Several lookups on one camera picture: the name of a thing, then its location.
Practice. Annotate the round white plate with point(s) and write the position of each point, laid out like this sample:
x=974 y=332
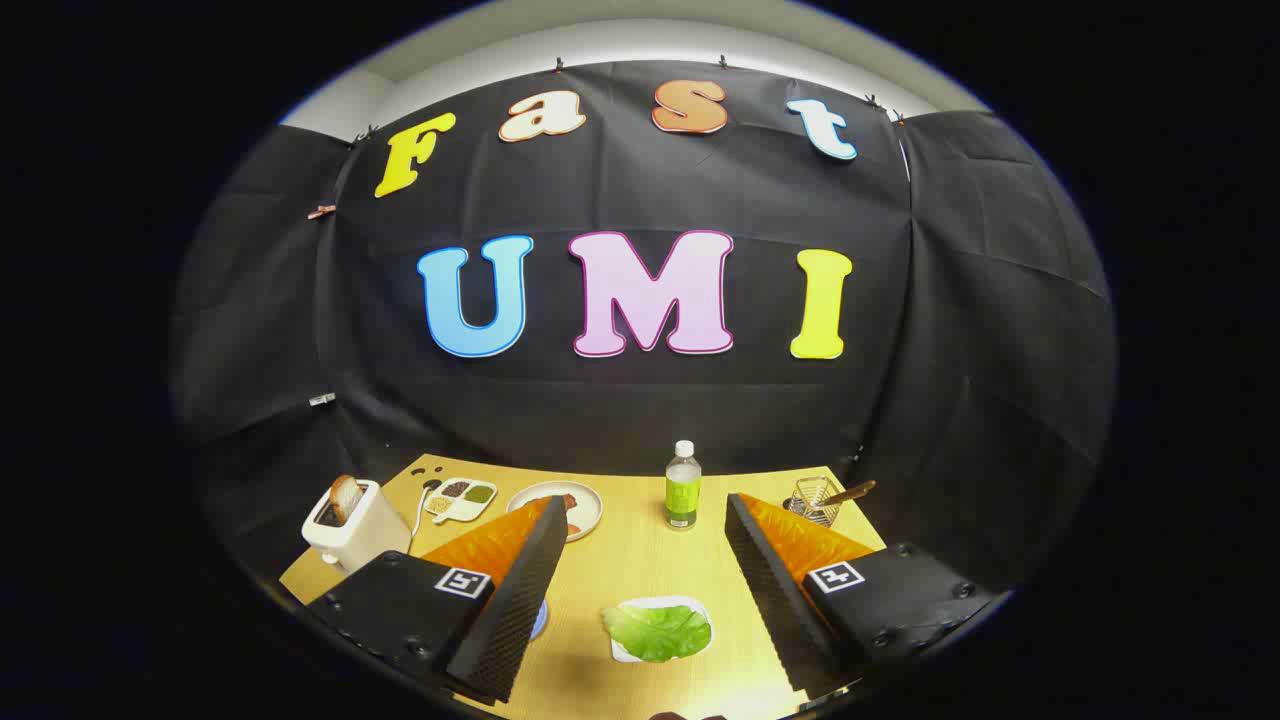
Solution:
x=590 y=508

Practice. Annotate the green lettuce leaf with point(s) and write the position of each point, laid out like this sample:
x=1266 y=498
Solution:
x=660 y=632

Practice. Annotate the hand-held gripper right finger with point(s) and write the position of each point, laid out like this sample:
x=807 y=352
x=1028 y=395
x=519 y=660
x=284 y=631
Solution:
x=770 y=600

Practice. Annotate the white leaf-shaped plate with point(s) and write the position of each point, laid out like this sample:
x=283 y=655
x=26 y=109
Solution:
x=624 y=655

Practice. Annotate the pile of green beans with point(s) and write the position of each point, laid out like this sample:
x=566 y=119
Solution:
x=480 y=493

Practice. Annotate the green label water bottle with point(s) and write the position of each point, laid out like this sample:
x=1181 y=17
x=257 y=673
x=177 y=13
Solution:
x=682 y=495

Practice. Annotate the pile of dark beans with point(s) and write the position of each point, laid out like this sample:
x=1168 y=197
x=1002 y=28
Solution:
x=456 y=489

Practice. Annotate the white divided dish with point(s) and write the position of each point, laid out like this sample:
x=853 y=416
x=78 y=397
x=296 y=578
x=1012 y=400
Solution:
x=450 y=511

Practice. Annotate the toasted bread slice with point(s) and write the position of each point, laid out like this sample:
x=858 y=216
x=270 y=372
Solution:
x=347 y=497

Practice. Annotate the white toaster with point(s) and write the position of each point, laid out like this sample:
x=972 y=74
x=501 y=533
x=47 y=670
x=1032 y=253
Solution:
x=365 y=535

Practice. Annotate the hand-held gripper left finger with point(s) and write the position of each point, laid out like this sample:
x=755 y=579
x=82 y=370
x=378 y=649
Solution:
x=520 y=600

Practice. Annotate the black backdrop cloth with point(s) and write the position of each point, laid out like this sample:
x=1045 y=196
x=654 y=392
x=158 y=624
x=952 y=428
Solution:
x=640 y=420

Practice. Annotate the round blue plate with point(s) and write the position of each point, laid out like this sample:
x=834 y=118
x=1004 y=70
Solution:
x=539 y=620

